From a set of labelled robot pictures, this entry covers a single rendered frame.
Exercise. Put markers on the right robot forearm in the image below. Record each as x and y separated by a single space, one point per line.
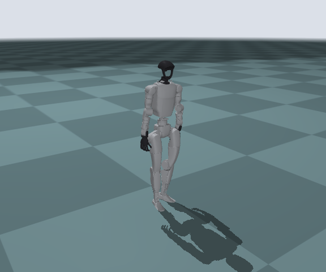
145 123

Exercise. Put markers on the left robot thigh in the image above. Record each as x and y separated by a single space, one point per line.
173 149

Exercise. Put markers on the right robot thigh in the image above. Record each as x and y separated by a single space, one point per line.
156 151

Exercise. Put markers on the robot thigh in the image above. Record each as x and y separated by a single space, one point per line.
173 149
156 151

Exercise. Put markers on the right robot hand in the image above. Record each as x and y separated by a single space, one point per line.
144 142

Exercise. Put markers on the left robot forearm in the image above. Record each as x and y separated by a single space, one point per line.
179 121

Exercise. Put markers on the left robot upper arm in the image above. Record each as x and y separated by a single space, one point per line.
178 106

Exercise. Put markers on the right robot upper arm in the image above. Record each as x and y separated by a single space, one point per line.
150 90

